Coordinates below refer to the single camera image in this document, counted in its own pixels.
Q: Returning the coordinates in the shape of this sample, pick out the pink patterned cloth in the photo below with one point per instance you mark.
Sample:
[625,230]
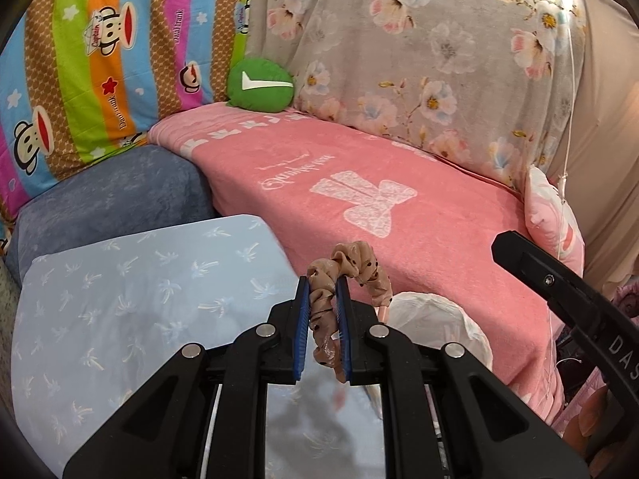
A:
[579,399]

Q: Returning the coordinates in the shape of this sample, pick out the colourful monkey-print pillow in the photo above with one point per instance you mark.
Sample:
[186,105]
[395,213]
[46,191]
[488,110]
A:
[75,85]

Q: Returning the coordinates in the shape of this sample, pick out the beige dotted ruffled headband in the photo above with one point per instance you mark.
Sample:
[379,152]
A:
[322,304]

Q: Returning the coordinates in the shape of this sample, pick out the white lined trash bin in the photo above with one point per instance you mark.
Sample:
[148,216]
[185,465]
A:
[439,324]

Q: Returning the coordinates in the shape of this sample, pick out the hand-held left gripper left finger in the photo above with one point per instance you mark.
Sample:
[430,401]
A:
[301,329]

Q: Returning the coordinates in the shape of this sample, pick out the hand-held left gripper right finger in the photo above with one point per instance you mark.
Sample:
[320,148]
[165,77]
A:
[344,329]

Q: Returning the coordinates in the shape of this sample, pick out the green round cushion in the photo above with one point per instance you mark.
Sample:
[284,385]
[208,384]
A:
[259,85]

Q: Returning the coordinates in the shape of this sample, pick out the light blue palm-print tablecloth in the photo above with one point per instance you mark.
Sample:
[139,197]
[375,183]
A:
[150,309]

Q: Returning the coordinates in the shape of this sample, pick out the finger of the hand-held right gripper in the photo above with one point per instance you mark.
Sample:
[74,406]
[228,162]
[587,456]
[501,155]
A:
[534,264]

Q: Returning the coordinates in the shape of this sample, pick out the pink printed pillow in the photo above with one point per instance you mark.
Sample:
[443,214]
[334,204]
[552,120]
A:
[551,214]

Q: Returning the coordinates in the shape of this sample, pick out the grey floral sheet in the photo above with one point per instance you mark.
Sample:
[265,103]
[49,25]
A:
[399,35]

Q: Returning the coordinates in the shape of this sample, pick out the pink blanket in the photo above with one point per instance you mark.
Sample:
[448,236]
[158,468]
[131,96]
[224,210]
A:
[449,239]

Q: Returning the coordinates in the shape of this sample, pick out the blue-grey cushion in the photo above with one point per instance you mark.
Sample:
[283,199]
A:
[115,194]

